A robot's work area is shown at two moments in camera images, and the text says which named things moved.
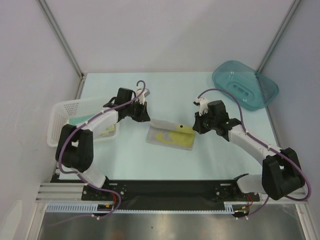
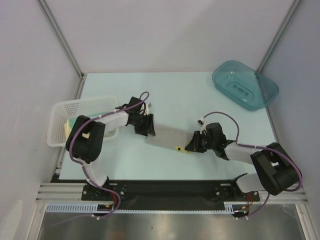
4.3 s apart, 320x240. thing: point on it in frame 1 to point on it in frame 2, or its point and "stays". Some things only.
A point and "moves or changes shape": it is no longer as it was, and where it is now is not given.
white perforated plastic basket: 87,114 stays
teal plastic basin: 253,89 stays
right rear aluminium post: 286,20 stays
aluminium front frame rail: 72,191 stays
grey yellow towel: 167,133 moves or changes shape
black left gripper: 143,116 to 148,126
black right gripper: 202,124 to 198,143
